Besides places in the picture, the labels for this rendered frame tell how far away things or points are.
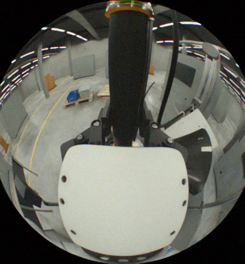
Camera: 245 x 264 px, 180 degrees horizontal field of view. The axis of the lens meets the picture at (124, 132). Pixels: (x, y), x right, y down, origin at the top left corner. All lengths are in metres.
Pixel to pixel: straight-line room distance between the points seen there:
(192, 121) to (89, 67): 7.27
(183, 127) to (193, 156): 0.34
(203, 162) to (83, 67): 7.55
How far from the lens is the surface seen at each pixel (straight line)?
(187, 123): 0.54
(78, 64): 7.60
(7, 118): 6.17
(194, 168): 0.20
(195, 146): 0.25
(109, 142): 0.40
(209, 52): 0.80
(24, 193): 0.70
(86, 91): 3.14
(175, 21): 0.18
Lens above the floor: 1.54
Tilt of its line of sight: 51 degrees down
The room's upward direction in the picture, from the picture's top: 3 degrees clockwise
